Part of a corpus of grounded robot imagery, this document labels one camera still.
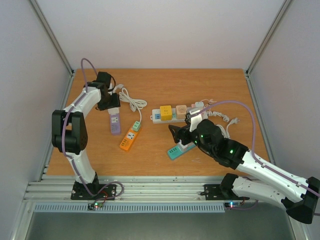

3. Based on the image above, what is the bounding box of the yellow cube socket adapter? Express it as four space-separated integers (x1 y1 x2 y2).
159 105 173 122

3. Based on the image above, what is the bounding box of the beige cube socket adapter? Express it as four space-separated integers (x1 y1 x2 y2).
175 105 187 120

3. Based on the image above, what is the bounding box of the white usb charger with cable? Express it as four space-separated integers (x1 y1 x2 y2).
194 99 216 108

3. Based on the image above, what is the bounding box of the white cube adapter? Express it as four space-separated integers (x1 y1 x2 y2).
107 107 120 116

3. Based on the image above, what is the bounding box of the white grey plug adapter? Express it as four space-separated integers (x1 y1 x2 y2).
177 140 188 153

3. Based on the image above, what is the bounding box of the green plug adapter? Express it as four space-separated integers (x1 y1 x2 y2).
131 121 141 132

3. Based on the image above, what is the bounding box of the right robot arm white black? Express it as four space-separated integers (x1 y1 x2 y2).
168 119 320 224

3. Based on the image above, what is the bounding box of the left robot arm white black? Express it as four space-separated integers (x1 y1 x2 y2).
51 71 120 200

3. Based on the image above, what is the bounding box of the teal power strip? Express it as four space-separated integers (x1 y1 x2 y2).
167 143 196 161

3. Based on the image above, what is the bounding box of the purple power strip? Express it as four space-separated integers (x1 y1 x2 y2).
109 113 121 136

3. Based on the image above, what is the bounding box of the long white power strip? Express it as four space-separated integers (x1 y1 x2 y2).
151 107 191 124

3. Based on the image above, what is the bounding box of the orange power strip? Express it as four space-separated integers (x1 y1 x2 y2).
119 126 141 152

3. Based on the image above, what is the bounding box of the right small circuit board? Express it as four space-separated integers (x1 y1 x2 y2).
224 201 242 209

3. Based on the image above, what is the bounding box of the small circuit board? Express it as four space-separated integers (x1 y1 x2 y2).
224 201 242 209
87 202 104 211

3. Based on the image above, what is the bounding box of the left small circuit board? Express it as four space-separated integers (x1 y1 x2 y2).
87 202 104 211

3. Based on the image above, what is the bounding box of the orange strip white cable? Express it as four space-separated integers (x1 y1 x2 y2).
118 87 148 126

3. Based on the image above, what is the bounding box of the white power strip cable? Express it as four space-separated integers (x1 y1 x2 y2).
206 111 241 126

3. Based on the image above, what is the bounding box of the teal strip white cable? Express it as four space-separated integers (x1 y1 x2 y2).
216 123 233 140

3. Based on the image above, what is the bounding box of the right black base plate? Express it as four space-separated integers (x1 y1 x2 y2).
200 184 250 201

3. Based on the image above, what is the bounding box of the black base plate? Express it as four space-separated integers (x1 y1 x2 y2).
200 184 250 201
70 181 117 201

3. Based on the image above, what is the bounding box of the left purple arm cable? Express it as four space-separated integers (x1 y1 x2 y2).
61 57 125 201

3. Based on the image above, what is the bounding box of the right aluminium corner post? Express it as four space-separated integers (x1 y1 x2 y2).
245 0 294 78

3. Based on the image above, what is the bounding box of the aluminium corner post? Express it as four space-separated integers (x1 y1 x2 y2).
245 0 294 78
28 0 74 76

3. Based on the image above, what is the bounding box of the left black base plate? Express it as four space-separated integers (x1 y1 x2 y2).
70 181 117 201

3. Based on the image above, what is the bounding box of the aluminium rail frame front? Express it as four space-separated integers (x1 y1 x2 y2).
23 176 298 203

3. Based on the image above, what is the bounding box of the left aluminium corner post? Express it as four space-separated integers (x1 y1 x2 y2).
28 0 74 76

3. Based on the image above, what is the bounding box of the grey slotted cable duct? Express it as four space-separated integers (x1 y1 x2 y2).
34 202 225 214

